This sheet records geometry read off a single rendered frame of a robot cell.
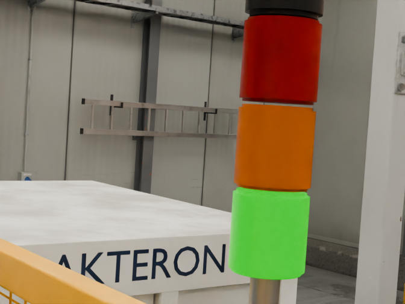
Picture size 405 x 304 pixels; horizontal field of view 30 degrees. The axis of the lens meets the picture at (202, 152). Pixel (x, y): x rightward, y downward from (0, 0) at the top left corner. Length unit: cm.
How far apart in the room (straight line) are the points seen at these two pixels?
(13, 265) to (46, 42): 822
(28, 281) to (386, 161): 236
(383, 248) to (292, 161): 260
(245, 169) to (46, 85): 854
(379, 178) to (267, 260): 258
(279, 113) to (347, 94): 1115
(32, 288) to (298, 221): 37
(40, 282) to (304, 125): 37
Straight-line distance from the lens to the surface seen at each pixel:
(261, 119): 47
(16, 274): 81
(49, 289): 74
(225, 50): 1066
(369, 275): 310
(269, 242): 47
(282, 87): 47
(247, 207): 47
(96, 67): 934
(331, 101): 1179
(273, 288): 50
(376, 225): 306
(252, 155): 47
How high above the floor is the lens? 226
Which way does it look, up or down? 3 degrees down
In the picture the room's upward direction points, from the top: 4 degrees clockwise
